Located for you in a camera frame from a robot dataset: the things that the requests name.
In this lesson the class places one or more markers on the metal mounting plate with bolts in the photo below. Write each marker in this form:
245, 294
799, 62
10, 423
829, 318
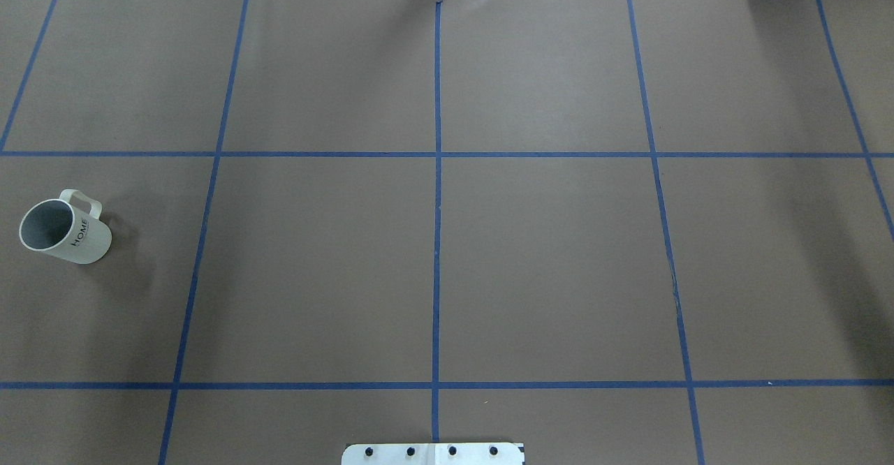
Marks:
435, 453

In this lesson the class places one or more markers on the white mug with HOME text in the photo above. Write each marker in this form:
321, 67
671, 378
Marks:
68, 227

